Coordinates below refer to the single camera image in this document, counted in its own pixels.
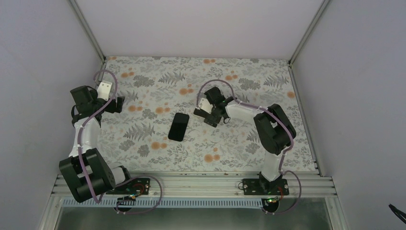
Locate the black phone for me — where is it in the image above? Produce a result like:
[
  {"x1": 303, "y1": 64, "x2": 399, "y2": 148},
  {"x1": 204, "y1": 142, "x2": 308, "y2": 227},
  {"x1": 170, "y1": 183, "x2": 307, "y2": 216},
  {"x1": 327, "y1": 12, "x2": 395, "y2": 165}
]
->
[{"x1": 168, "y1": 113, "x2": 190, "y2": 142}]

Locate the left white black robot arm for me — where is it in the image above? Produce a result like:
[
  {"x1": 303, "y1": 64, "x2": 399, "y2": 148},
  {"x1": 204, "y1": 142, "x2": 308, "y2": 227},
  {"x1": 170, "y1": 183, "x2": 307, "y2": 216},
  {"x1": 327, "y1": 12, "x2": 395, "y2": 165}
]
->
[{"x1": 59, "y1": 81, "x2": 134, "y2": 203}]

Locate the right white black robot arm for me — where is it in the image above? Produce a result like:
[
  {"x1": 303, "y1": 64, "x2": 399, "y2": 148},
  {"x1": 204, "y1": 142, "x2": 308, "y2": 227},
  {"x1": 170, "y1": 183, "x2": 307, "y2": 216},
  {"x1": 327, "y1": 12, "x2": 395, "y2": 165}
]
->
[{"x1": 194, "y1": 87, "x2": 296, "y2": 195}]

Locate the floral patterned table mat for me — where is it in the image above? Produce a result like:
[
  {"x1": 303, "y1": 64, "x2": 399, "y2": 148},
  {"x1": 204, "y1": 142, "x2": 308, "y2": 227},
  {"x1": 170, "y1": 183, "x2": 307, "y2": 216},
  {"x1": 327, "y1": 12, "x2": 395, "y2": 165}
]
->
[{"x1": 98, "y1": 56, "x2": 316, "y2": 172}]

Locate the black object at corner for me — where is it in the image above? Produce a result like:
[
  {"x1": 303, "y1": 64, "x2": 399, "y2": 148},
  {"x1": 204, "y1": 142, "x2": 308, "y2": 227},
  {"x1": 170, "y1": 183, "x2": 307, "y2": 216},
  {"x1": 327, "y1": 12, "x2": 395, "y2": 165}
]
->
[{"x1": 388, "y1": 204, "x2": 406, "y2": 224}]

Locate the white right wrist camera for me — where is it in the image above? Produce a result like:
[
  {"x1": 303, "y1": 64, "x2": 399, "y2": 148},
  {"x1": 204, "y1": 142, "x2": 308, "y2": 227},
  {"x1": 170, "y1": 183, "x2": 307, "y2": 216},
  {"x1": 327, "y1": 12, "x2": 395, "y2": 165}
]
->
[{"x1": 198, "y1": 98, "x2": 213, "y2": 114}]

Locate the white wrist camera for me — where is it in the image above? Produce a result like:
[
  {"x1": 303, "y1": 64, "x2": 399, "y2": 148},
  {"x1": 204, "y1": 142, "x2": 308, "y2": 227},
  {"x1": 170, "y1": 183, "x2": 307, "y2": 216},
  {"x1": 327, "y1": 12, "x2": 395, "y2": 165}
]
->
[
  {"x1": 198, "y1": 98, "x2": 213, "y2": 114},
  {"x1": 96, "y1": 81, "x2": 113, "y2": 101}
]

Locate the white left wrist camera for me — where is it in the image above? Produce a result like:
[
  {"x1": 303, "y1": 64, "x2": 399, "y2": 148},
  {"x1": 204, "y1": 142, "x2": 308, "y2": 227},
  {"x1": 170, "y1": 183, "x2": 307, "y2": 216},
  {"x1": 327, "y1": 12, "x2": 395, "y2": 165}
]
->
[{"x1": 96, "y1": 81, "x2": 113, "y2": 101}]

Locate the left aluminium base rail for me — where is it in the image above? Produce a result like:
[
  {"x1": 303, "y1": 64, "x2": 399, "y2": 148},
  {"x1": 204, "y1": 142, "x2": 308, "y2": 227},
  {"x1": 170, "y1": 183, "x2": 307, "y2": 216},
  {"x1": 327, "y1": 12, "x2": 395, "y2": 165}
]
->
[{"x1": 93, "y1": 59, "x2": 107, "y2": 86}]

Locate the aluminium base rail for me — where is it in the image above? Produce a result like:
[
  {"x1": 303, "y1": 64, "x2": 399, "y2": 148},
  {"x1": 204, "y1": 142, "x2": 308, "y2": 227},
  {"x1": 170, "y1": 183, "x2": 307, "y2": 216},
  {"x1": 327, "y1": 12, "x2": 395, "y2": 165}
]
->
[
  {"x1": 93, "y1": 59, "x2": 107, "y2": 86},
  {"x1": 288, "y1": 63, "x2": 324, "y2": 177}
]

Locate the front aluminium rail beam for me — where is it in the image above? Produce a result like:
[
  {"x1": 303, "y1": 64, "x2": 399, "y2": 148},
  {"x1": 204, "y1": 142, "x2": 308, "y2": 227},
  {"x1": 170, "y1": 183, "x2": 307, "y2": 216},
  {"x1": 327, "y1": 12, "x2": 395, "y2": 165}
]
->
[{"x1": 50, "y1": 172, "x2": 338, "y2": 198}]

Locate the left aluminium frame post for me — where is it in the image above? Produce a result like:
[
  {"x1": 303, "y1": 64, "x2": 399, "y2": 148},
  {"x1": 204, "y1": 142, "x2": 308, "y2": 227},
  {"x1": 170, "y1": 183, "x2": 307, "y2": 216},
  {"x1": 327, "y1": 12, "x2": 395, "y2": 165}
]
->
[{"x1": 67, "y1": 0, "x2": 106, "y2": 63}]

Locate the aluminium frame post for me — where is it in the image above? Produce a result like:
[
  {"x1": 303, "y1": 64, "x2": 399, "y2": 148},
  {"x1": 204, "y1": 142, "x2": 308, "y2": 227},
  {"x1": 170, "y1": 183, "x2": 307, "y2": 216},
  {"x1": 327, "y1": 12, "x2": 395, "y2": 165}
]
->
[
  {"x1": 67, "y1": 0, "x2": 106, "y2": 63},
  {"x1": 288, "y1": 0, "x2": 331, "y2": 67}
]

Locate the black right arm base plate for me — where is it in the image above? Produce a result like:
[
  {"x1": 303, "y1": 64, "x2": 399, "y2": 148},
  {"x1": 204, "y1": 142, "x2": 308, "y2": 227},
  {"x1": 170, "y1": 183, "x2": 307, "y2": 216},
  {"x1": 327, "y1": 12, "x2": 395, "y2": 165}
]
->
[{"x1": 242, "y1": 179, "x2": 290, "y2": 196}]

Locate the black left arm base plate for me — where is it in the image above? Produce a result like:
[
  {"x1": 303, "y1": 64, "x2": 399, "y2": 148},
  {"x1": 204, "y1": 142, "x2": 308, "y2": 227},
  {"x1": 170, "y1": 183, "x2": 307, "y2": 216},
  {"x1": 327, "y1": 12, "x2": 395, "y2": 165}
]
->
[{"x1": 106, "y1": 177, "x2": 150, "y2": 196}]

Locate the slotted grey cable duct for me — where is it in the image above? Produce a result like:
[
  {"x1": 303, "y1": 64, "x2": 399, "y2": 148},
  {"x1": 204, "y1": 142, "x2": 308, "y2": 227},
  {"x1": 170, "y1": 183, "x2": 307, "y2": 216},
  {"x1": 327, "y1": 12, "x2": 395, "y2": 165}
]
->
[{"x1": 62, "y1": 197, "x2": 263, "y2": 208}]

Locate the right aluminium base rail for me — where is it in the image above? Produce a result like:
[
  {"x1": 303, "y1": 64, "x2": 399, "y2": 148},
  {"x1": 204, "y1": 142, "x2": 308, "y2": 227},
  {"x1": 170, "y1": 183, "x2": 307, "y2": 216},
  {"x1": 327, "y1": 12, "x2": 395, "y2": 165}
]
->
[{"x1": 288, "y1": 63, "x2": 324, "y2": 177}]

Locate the right aluminium frame post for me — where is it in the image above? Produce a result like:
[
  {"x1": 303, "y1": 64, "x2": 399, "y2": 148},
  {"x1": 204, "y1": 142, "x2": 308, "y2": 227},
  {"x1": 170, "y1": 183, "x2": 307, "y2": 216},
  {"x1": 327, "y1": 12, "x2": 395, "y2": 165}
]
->
[{"x1": 288, "y1": 0, "x2": 331, "y2": 67}]

